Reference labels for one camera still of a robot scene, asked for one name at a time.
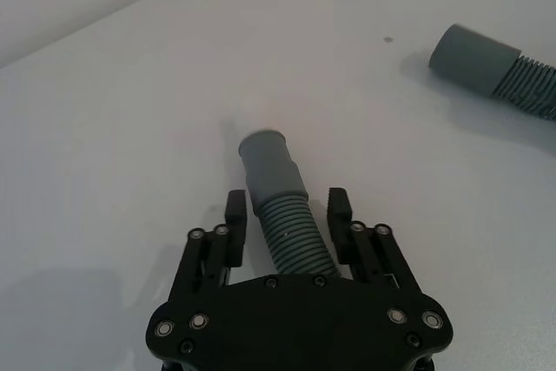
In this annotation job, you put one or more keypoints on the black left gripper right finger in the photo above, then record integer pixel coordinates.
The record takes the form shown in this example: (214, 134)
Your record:
(338, 227)

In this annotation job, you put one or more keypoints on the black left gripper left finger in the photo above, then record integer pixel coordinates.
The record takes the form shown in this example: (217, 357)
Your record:
(234, 232)

